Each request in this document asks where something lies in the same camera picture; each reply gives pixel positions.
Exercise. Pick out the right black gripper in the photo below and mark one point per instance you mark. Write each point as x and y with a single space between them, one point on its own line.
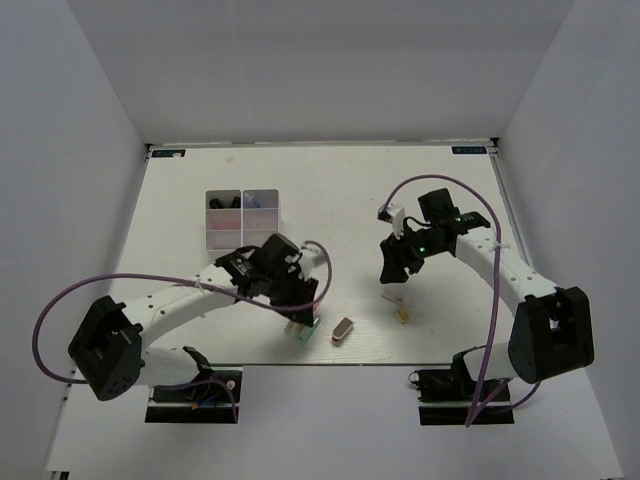
396 259

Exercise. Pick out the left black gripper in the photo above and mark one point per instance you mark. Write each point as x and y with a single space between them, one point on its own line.
304 293

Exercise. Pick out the green correction tape dispenser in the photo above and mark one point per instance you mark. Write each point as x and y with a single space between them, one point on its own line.
307 334

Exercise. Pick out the brown white stamp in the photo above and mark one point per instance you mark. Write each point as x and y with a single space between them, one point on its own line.
341 330

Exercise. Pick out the pink correction tape dispenser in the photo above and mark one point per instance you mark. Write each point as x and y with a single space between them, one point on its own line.
224 220

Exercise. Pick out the clear blue spray bottle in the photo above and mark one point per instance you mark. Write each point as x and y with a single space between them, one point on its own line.
251 201

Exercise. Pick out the green black highlighter marker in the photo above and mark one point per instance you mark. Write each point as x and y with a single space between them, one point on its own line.
218 204

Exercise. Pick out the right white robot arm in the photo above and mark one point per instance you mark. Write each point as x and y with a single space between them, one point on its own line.
551 333

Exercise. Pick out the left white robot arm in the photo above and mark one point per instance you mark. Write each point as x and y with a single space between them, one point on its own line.
114 349

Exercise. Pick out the white dirty eraser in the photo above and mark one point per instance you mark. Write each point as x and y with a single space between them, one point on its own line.
393 297

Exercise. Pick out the small yellow eraser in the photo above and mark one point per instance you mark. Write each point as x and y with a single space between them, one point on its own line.
403 315

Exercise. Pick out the right white compartment organizer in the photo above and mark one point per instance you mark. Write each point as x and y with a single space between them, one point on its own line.
259 224

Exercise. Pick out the white compartment organizer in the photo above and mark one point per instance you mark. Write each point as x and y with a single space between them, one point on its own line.
259 224
222 239

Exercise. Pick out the right blue table label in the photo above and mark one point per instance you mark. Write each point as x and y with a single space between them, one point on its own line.
468 150

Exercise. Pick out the blue table label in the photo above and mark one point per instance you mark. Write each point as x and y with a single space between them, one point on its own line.
168 153
468 150

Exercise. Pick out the left white compartment organizer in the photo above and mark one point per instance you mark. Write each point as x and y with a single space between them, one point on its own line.
222 239

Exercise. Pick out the left blue table label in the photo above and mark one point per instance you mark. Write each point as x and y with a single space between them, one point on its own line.
168 153

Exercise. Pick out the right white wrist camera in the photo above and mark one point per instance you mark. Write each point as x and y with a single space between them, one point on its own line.
395 216

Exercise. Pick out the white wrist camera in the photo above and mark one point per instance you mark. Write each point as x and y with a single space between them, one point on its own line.
395 216
310 257

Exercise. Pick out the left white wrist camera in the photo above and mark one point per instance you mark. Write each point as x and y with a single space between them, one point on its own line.
310 257

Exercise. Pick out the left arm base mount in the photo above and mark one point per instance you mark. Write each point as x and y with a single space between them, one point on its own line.
209 403

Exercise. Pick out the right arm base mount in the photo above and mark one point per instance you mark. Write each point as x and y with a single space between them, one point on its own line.
440 403

